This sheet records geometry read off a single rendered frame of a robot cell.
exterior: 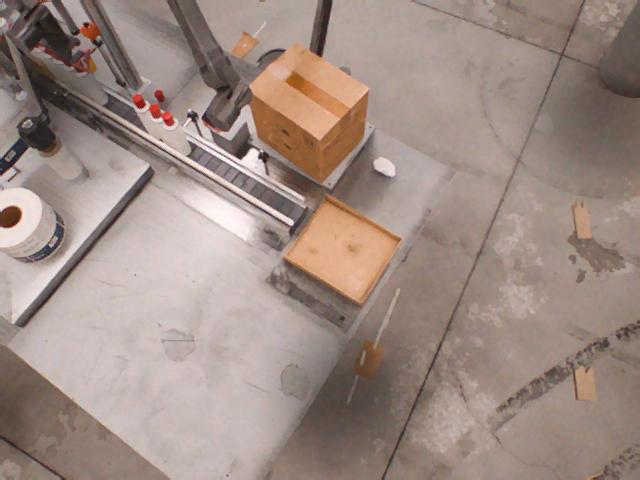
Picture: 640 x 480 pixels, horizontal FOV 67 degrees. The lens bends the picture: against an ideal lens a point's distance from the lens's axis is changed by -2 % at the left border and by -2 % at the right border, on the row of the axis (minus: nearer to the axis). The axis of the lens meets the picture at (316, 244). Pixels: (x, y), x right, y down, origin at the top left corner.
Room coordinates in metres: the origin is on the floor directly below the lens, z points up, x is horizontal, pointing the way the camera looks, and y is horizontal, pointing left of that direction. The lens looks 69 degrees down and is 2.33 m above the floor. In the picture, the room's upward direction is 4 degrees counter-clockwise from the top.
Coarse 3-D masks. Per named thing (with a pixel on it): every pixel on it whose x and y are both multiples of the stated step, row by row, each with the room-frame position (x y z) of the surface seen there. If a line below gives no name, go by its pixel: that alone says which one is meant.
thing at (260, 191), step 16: (48, 80) 1.32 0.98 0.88; (112, 96) 1.22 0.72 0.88; (112, 112) 1.14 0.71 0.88; (128, 112) 1.14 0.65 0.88; (128, 128) 1.07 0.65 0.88; (144, 128) 1.06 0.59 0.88; (192, 144) 0.98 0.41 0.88; (208, 160) 0.91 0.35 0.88; (208, 176) 0.84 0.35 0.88; (224, 176) 0.84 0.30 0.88; (240, 176) 0.83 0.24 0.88; (256, 192) 0.77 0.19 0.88; (272, 192) 0.76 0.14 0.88; (288, 208) 0.70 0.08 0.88; (304, 208) 0.70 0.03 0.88; (288, 224) 0.64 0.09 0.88
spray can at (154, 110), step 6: (150, 108) 0.99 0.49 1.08; (156, 108) 0.98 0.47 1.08; (156, 114) 0.97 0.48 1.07; (156, 120) 0.97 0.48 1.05; (162, 120) 0.97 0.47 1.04; (156, 126) 0.96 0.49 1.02; (162, 126) 0.96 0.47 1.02; (162, 132) 0.96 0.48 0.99; (162, 138) 0.97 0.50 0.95; (168, 138) 0.96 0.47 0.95; (168, 144) 0.96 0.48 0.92
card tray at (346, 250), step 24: (336, 216) 0.68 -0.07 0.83; (360, 216) 0.67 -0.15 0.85; (312, 240) 0.60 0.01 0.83; (336, 240) 0.59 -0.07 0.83; (360, 240) 0.59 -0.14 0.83; (384, 240) 0.58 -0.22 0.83; (312, 264) 0.52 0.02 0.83; (336, 264) 0.51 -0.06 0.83; (360, 264) 0.50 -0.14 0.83; (384, 264) 0.50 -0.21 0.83; (336, 288) 0.42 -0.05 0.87; (360, 288) 0.42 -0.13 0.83
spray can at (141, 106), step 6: (138, 96) 1.04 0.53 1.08; (138, 102) 1.02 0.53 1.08; (144, 102) 1.03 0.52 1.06; (138, 108) 1.02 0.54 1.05; (144, 108) 1.02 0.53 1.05; (138, 114) 1.01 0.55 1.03; (144, 114) 1.01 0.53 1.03; (150, 114) 1.02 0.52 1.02; (144, 120) 1.01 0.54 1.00; (150, 120) 1.01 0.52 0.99; (150, 126) 1.01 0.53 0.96; (150, 132) 1.01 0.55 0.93; (156, 132) 1.01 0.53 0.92; (156, 138) 1.01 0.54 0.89
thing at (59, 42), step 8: (56, 32) 1.06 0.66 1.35; (64, 32) 1.08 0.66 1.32; (48, 40) 1.05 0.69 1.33; (56, 40) 1.05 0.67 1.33; (64, 40) 1.06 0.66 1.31; (72, 40) 1.07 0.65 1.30; (48, 48) 1.05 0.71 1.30; (56, 48) 1.05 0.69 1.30; (64, 48) 1.05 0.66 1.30; (72, 48) 1.05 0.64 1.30
